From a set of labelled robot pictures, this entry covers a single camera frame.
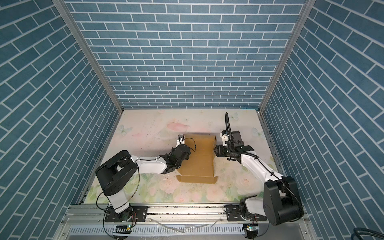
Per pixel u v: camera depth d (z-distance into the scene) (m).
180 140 0.79
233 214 0.74
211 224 0.72
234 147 0.68
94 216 0.75
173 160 0.71
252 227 0.74
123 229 0.72
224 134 0.80
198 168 0.89
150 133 1.05
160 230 0.77
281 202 0.42
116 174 0.47
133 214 0.72
